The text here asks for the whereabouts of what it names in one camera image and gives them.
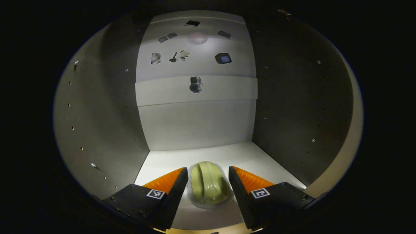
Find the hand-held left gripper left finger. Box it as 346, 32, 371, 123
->
103, 167, 189, 232

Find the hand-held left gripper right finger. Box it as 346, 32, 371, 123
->
228, 166, 316, 230

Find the grey cabinet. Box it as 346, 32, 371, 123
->
53, 10, 355, 233

